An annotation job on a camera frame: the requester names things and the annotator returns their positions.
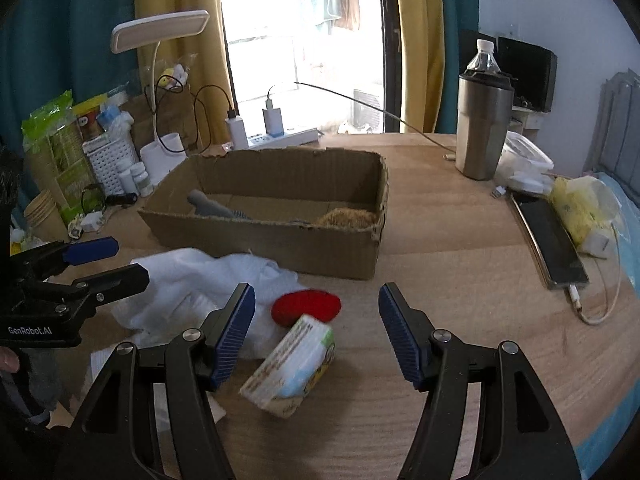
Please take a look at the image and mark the white computer desk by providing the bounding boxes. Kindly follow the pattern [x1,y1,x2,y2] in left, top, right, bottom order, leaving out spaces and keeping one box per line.
[509,106,547,142]

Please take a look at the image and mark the brown cardboard box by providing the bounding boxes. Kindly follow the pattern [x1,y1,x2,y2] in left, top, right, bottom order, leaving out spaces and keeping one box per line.
[139,148,388,280]

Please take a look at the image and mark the white plastic basket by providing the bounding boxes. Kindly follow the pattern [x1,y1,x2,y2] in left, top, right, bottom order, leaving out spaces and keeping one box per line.
[82,133,138,195]

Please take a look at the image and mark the yellow curtain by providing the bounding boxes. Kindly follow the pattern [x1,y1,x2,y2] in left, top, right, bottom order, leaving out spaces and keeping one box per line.
[398,0,445,133]
[134,0,232,144]

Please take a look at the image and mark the steel tumbler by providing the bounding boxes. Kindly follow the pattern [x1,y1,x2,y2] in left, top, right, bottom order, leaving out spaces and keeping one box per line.
[456,70,514,181]

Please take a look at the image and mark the grey socks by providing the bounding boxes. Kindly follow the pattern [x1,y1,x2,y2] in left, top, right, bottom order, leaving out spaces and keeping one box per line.
[186,190,248,220]

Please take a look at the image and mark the grey padded headboard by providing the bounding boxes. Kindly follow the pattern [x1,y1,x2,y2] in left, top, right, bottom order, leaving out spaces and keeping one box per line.
[584,70,640,205]

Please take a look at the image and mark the yellow plastic bag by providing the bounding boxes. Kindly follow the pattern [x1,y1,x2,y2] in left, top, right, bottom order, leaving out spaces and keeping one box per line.
[549,176,620,259]

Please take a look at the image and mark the yellow curtain left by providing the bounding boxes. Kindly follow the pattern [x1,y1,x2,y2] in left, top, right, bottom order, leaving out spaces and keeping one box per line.
[134,0,232,144]

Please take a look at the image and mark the teal curtain left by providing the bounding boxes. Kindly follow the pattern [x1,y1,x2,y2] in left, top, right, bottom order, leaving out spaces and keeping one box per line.
[0,0,141,212]

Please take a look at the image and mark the white pill bottle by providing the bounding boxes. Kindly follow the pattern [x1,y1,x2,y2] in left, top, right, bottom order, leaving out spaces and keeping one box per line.
[129,162,153,197]
[116,157,138,194]

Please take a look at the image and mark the red plush ball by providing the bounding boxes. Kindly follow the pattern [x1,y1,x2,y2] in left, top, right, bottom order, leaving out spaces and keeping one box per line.
[271,289,342,328]

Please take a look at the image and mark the teal curtain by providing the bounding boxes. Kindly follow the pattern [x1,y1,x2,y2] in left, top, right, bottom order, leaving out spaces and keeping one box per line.
[436,0,480,133]
[0,0,141,212]

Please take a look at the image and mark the white plastic food container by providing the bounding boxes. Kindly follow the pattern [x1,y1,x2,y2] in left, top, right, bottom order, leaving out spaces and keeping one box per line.
[494,131,554,195]

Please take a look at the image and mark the clear water bottle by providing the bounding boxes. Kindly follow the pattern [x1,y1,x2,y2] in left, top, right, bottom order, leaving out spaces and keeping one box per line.
[466,39,500,74]

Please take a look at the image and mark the white power strip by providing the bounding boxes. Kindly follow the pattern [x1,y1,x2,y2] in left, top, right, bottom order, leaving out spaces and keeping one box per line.
[222,129,320,152]

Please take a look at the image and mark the person's hand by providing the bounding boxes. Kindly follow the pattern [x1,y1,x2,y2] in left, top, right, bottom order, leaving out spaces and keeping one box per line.
[0,347,20,374]

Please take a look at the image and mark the brown fuzzy scrubber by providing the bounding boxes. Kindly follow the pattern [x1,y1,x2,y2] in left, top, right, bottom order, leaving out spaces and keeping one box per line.
[314,208,378,230]

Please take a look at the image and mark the white charger with black cable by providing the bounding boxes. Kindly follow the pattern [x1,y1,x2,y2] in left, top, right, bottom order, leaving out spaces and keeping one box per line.
[224,110,250,150]

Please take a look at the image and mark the black smartphone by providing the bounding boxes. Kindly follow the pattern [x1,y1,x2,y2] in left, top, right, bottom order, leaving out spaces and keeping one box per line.
[510,192,589,289]

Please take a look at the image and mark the green paper cup package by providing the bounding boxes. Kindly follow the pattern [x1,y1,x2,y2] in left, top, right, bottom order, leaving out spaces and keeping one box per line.
[21,90,101,224]

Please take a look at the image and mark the white desk lamp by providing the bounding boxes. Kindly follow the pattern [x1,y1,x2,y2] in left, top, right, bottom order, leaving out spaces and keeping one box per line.
[111,10,209,186]

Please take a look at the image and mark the yellow curtain right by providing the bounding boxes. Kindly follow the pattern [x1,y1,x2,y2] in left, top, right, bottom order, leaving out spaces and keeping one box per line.
[398,0,445,133]

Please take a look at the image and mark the white cloth towel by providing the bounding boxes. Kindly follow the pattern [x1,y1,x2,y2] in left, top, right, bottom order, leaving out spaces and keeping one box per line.
[112,248,305,360]

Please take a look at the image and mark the black computer monitor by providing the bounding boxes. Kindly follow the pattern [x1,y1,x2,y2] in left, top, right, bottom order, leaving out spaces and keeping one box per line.
[459,29,558,113]

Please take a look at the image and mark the red yellow snack can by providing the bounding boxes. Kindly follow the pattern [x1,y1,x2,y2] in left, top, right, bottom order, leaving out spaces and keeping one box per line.
[72,93,107,142]

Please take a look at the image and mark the stack of paper cups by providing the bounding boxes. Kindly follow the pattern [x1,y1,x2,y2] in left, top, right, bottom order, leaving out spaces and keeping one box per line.
[24,190,68,242]

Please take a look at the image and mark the teal curtain right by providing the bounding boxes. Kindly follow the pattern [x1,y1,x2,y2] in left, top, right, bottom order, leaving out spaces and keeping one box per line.
[436,0,480,133]

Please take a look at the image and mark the small white plug adapter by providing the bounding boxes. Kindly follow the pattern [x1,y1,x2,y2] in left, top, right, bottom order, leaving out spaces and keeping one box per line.
[80,211,105,233]

